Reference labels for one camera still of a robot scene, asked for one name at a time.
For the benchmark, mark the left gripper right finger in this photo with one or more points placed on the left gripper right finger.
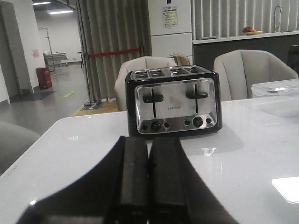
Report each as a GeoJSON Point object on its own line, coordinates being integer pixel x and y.
{"type": "Point", "coordinates": [177, 194]}

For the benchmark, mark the red trash bin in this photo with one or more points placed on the red trash bin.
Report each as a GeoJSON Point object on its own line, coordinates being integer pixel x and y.
{"type": "Point", "coordinates": [44, 79]}

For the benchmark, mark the dark kitchen counter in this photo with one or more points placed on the dark kitchen counter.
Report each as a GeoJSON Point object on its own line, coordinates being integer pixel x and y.
{"type": "Point", "coordinates": [205, 51]}

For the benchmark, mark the silver kitchen faucet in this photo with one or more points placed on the silver kitchen faucet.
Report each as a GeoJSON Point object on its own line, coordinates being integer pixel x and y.
{"type": "Point", "coordinates": [277, 18]}

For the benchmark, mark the white refrigerator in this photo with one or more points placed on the white refrigerator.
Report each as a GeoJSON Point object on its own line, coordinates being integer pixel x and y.
{"type": "Point", "coordinates": [170, 27]}

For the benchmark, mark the metal stanchion post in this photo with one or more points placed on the metal stanchion post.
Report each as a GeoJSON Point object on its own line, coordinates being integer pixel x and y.
{"type": "Point", "coordinates": [86, 45]}

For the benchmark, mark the black and chrome toaster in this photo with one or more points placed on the black and chrome toaster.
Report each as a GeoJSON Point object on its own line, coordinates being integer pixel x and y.
{"type": "Point", "coordinates": [173, 101]}

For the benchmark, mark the cream wooden chair back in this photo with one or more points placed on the cream wooden chair back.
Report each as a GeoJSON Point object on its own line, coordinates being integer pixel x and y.
{"type": "Point", "coordinates": [180, 59]}

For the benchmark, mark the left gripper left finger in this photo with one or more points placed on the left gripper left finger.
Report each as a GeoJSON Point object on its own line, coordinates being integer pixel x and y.
{"type": "Point", "coordinates": [115, 191]}

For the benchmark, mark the fruit bowl on counter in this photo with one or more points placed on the fruit bowl on counter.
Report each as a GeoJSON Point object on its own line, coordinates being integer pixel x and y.
{"type": "Point", "coordinates": [250, 31]}

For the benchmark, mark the red barrier belt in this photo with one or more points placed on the red barrier belt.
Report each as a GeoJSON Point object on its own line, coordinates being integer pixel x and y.
{"type": "Point", "coordinates": [115, 52]}

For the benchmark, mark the clear plastic storage container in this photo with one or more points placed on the clear plastic storage container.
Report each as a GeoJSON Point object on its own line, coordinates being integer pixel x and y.
{"type": "Point", "coordinates": [276, 88]}

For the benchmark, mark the right beige armchair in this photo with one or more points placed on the right beige armchair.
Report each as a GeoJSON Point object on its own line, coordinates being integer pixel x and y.
{"type": "Point", "coordinates": [239, 69]}

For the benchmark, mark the metal cart in hallway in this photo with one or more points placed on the metal cart in hallway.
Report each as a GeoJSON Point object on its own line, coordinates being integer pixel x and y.
{"type": "Point", "coordinates": [52, 57]}

